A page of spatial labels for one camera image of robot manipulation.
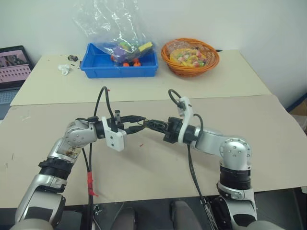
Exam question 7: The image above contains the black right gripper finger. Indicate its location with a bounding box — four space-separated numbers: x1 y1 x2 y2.
148 123 168 133
146 118 169 126

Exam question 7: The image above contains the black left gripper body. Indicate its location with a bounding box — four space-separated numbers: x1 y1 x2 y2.
110 109 128 133

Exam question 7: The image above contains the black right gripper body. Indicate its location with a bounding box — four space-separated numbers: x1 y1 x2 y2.
163 116 184 144

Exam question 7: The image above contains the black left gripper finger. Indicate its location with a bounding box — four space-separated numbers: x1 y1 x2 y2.
124 124 145 135
120 115 146 124

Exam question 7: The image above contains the beige cardboard sheet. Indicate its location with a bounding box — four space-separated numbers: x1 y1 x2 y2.
9 49 274 107

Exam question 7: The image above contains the large brown cardboard sheet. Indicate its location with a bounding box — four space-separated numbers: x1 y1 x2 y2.
0 94 307 209

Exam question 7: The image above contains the blue plastic bin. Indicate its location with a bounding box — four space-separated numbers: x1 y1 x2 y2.
80 43 160 79

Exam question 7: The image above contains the orange wicker basket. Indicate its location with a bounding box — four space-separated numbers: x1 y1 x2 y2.
160 38 221 78

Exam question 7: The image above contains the bag of colourful candies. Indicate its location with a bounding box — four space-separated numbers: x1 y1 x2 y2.
169 47 208 68

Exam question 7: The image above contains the crumpled white tissue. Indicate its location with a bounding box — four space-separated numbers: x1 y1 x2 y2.
57 64 73 77

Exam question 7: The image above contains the clear plastic bag of toys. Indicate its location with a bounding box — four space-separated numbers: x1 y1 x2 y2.
72 0 157 68

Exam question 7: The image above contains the laptop computer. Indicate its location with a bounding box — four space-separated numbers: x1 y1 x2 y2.
0 45 35 120

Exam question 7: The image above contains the brown cardboard box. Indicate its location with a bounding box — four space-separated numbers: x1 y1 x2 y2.
284 92 307 116

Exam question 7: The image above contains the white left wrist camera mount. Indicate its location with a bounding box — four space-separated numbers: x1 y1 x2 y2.
101 116 127 152

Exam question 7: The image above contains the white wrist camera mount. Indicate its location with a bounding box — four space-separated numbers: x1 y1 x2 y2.
177 96 194 145
101 116 127 152

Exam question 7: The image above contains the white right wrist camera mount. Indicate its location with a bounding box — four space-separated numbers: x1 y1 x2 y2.
177 96 194 145

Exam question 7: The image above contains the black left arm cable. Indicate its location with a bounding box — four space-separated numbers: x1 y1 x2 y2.
82 86 118 230

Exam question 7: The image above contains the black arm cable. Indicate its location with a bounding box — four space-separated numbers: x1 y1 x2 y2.
167 89 212 230
82 86 118 230

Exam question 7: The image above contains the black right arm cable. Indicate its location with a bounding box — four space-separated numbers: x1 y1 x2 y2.
167 89 212 230

